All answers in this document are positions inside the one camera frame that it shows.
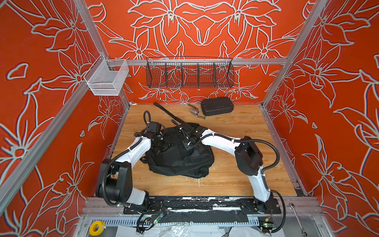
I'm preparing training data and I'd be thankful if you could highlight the black student backpack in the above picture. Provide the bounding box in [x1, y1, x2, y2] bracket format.
[140, 127, 215, 179]

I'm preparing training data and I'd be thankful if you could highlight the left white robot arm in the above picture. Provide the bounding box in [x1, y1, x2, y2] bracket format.
[95, 135, 168, 212]

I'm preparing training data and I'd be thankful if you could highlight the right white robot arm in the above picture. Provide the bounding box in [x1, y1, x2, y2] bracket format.
[181, 126, 280, 213]

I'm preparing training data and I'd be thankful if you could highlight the silver metal flashlight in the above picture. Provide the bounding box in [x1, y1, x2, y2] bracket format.
[188, 104, 199, 116]

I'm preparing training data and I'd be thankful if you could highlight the black hard zip case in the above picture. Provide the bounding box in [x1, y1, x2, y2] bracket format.
[200, 97, 234, 116]

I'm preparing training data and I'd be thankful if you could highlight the yellow tape roll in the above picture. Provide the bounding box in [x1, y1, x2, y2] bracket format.
[89, 220, 106, 237]

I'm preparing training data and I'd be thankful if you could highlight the green circuit board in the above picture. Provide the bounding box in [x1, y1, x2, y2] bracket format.
[259, 218, 275, 233]

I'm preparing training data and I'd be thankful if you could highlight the silver wrench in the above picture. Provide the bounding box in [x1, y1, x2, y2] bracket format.
[290, 203, 308, 237]

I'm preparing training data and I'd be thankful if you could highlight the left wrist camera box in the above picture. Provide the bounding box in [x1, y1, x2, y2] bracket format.
[146, 121, 162, 135]

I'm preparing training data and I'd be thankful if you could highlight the black strap with buckle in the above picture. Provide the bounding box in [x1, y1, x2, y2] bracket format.
[153, 102, 190, 126]

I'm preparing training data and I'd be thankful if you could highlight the black wire wall basket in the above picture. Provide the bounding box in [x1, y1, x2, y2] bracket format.
[146, 56, 235, 89]

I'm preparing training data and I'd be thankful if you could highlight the white wire mesh basket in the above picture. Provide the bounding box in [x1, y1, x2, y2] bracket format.
[84, 55, 129, 96]

